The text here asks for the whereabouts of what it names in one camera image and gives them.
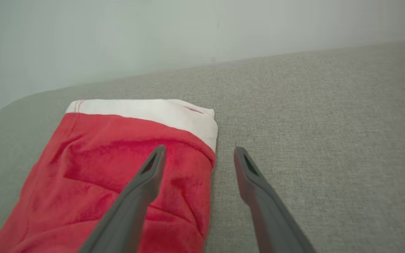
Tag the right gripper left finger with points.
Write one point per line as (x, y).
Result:
(132, 207)

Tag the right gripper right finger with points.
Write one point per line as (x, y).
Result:
(269, 218)

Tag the red Bulls 23 jersey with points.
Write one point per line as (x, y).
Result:
(83, 175)

